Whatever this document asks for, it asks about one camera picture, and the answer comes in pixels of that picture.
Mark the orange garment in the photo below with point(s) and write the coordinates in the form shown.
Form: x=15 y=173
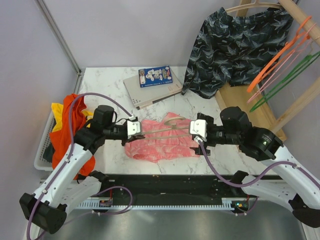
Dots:
x=72 y=121

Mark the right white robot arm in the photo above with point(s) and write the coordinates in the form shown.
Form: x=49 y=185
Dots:
x=285 y=181

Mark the blue booklet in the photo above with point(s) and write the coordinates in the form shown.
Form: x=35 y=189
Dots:
x=154 y=76

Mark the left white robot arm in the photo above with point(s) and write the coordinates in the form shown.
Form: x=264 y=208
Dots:
x=51 y=203

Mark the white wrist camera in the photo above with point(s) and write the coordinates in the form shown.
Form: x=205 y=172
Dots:
x=198 y=129
x=134 y=126

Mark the beige hanger under dark shorts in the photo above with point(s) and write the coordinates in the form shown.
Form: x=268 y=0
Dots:
x=244 y=5

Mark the green plastic hanger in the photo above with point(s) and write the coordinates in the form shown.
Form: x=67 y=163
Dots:
x=296 y=71

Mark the white laundry basket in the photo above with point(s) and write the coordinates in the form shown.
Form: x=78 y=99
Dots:
x=39 y=162

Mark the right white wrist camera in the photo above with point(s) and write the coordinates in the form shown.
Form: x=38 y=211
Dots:
x=198 y=129

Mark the grey book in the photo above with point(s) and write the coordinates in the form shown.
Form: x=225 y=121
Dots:
x=146 y=96

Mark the dark leaf-print shorts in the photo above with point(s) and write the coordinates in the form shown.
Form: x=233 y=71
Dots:
x=233 y=50

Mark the yellow garment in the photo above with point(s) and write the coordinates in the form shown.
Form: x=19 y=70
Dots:
x=57 y=110

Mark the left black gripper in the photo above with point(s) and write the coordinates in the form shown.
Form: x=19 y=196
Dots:
x=127 y=140

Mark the orange plastic hanger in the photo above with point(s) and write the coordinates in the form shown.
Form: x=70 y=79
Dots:
x=288 y=46

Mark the pink patterned shorts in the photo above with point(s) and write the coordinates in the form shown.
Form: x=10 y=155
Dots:
x=161 y=149

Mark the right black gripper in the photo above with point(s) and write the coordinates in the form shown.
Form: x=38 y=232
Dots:
x=208 y=143

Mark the pink wire hanger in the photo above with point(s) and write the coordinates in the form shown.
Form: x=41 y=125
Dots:
x=282 y=65

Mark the wooden hanger rack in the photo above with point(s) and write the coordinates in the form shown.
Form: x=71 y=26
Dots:
x=245 y=98

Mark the aluminium frame post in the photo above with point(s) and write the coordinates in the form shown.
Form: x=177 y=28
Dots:
x=58 y=35

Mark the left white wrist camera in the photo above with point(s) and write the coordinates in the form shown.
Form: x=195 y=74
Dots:
x=134 y=126

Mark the beige plastic hanger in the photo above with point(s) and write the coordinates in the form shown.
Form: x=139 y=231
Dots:
x=170 y=127

